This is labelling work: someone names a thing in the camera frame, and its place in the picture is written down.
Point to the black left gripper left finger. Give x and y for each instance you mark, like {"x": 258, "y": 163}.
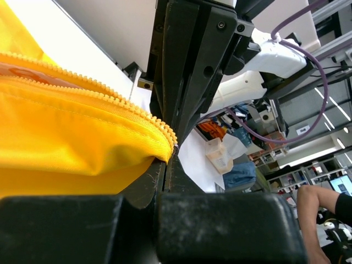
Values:
{"x": 83, "y": 228}

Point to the clear plastic container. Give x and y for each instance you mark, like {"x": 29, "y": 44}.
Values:
{"x": 218, "y": 155}

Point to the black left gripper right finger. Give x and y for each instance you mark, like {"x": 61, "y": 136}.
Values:
{"x": 230, "y": 227}

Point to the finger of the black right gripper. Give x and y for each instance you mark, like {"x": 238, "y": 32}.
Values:
{"x": 213, "y": 35}
{"x": 173, "y": 30}

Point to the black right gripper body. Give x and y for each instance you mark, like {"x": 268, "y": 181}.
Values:
{"x": 241, "y": 47}

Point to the person forearm in background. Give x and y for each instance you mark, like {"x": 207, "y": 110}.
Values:
{"x": 310, "y": 198}

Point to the yellow hooded jacket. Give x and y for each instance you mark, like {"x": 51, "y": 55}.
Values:
{"x": 63, "y": 133}

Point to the blue cloth pile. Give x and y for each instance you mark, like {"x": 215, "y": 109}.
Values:
{"x": 241, "y": 174}

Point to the computer monitor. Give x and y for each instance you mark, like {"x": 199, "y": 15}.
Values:
{"x": 342, "y": 185}

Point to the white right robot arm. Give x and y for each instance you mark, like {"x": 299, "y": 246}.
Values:
{"x": 272, "y": 58}

